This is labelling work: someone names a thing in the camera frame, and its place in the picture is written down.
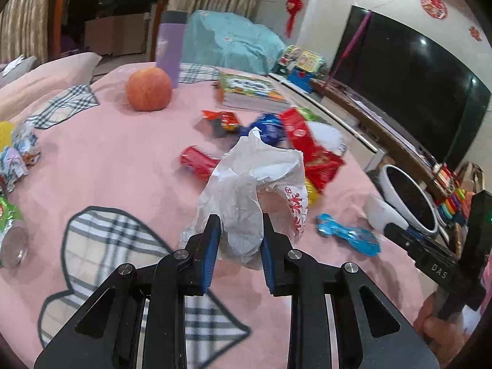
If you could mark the teal covered furniture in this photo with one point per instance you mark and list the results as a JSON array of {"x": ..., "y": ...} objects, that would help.
[{"x": 226, "y": 42}]

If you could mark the pink stick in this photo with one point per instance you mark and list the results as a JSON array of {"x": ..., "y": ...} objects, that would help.
[{"x": 353, "y": 42}]

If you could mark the wooden door frame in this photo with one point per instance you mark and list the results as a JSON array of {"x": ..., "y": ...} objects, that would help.
[{"x": 61, "y": 11}]

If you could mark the black television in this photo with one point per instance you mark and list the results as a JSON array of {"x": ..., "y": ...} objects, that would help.
[{"x": 415, "y": 84}]

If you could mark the purple bottle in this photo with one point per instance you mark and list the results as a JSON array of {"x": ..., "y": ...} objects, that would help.
[{"x": 169, "y": 50}]

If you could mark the colourful book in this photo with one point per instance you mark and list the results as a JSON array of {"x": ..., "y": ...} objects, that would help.
[{"x": 250, "y": 90}]

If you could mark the pink pillow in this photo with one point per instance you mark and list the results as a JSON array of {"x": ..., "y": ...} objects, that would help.
[{"x": 46, "y": 78}]

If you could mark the white television stand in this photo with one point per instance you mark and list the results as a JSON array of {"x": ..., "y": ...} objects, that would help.
[{"x": 384, "y": 130}]

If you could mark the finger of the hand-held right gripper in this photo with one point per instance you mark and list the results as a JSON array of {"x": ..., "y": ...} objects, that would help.
[{"x": 415, "y": 244}]

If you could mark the colourful toy set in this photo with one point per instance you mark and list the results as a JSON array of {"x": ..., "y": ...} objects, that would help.
[{"x": 303, "y": 65}]

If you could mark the small red wall sticker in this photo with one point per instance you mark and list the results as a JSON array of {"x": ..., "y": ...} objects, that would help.
[{"x": 474, "y": 33}]

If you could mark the white bin with black liner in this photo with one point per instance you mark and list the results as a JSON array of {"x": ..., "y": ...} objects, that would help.
[{"x": 407, "y": 196}]

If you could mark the red snack packet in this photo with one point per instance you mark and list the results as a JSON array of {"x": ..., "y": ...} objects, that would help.
[{"x": 299, "y": 130}]

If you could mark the green snack wrapper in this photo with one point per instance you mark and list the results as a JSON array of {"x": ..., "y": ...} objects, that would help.
[{"x": 311, "y": 114}]

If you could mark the yellow snack wrapper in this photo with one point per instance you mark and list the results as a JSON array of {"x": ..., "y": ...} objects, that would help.
[{"x": 312, "y": 192}]

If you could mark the person's right hand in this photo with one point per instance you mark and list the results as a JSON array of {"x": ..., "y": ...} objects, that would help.
[{"x": 434, "y": 328}]

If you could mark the red snack tube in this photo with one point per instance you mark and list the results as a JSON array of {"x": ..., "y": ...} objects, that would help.
[{"x": 198, "y": 159}]

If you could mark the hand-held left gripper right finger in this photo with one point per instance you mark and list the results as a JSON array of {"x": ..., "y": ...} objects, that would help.
[{"x": 268, "y": 267}]

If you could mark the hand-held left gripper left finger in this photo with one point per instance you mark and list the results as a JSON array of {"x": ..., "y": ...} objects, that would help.
[{"x": 209, "y": 255}]

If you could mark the white foam net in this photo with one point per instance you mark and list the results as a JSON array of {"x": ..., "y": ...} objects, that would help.
[{"x": 326, "y": 136}]

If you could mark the light blue plastic wrapper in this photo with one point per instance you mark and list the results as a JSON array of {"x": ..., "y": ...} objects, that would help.
[{"x": 346, "y": 234}]

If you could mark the beige bag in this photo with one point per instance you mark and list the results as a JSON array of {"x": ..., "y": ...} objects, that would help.
[{"x": 471, "y": 176}]

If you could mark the green crushed can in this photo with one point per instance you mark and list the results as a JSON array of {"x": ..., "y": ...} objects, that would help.
[{"x": 13, "y": 234}]

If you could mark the red toy telephone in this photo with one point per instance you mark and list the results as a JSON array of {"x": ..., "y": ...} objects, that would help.
[{"x": 444, "y": 173}]

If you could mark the red apple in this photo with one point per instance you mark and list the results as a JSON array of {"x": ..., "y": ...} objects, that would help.
[{"x": 149, "y": 89}]

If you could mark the red hanging decoration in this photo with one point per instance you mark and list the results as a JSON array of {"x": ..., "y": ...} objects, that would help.
[{"x": 296, "y": 4}]

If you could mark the orange red snack wrapper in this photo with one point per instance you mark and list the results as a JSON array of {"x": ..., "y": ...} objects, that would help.
[{"x": 223, "y": 120}]

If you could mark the red small box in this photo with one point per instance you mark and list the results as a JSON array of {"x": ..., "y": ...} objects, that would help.
[{"x": 323, "y": 171}]

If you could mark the blue snack wrapper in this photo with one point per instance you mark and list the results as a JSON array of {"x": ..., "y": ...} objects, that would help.
[{"x": 269, "y": 127}]

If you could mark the round red wall sticker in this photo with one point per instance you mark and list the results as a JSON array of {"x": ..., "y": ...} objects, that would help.
[{"x": 433, "y": 5}]

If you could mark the small snack packets at left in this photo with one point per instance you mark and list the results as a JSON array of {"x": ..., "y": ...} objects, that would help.
[{"x": 21, "y": 150}]

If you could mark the white plastic bag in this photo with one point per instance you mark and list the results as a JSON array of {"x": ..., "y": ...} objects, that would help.
[{"x": 246, "y": 184}]

